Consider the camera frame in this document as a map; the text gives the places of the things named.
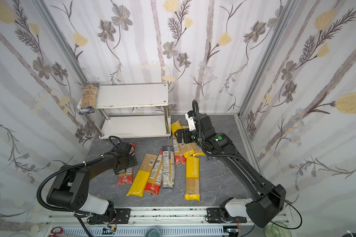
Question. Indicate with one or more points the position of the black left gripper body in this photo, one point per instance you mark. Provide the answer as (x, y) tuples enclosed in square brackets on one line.
[(130, 161)]

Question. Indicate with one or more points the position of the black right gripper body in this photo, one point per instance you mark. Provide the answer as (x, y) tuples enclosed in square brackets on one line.
[(181, 136)]

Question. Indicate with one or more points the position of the yellow-end spaghetti pack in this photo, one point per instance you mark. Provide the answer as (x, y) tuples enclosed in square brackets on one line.
[(142, 176)]

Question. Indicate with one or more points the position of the blue clear label spaghetti pack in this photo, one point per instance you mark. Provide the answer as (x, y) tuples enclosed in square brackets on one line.
[(168, 168)]

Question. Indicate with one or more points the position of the dark blue-top spaghetti pack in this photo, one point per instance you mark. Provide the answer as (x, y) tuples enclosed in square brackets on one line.
[(89, 99)]

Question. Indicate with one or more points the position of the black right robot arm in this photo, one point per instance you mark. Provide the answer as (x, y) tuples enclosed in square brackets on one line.
[(267, 199)]

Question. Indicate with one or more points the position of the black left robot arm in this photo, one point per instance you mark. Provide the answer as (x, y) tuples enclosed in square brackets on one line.
[(67, 190)]

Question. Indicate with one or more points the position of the yellow-top spaghetti pack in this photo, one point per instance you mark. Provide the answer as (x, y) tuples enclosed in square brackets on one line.
[(175, 126)]

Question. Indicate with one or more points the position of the yellow Pastatime pack rear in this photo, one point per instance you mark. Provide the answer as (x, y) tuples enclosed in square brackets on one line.
[(191, 148)]

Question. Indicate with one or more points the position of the yellow pastatime pack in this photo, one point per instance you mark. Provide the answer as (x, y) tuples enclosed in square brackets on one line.
[(191, 148), (192, 179)]

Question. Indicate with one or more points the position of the clear blue-end spaghetti pack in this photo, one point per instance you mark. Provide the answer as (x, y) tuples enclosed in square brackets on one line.
[(212, 159)]

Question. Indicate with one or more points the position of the yellow Pastatime pack front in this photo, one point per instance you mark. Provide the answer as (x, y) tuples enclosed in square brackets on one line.
[(192, 179)]

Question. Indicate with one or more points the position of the small red-end spaghetti pack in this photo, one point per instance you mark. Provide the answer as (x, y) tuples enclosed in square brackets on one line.
[(178, 155)]

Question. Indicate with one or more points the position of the white two-tier shelf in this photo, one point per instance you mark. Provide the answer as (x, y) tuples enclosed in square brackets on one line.
[(134, 96)]

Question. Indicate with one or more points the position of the green glass bowl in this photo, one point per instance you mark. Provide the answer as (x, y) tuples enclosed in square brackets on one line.
[(278, 229)]

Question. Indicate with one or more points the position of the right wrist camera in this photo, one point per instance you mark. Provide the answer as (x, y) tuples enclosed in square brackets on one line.
[(190, 120)]

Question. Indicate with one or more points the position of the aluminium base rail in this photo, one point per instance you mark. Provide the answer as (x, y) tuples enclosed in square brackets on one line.
[(174, 222)]

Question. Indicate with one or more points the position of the red handled scissors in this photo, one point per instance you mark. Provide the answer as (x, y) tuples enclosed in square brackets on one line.
[(56, 232)]

